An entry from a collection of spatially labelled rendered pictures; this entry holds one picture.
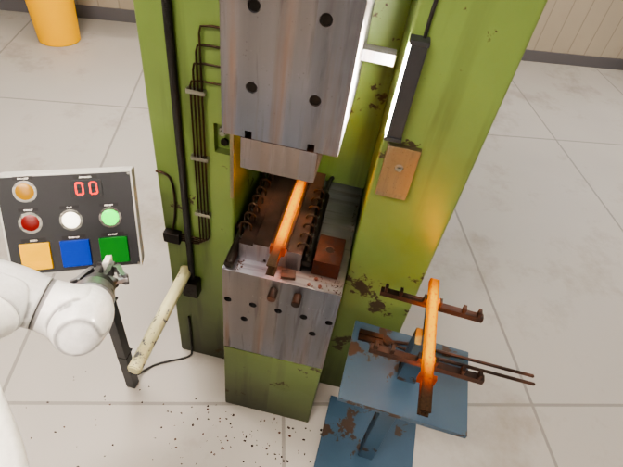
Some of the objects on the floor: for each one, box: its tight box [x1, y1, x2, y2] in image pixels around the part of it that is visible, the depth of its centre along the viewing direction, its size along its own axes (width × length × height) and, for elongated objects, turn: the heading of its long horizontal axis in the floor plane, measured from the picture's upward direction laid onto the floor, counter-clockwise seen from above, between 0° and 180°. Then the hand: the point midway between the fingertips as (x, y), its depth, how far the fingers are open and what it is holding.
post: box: [109, 301, 139, 388], centre depth 173 cm, size 4×4×108 cm
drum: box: [25, 0, 81, 47], centre depth 410 cm, size 42×41×66 cm
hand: (108, 264), depth 121 cm, fingers closed
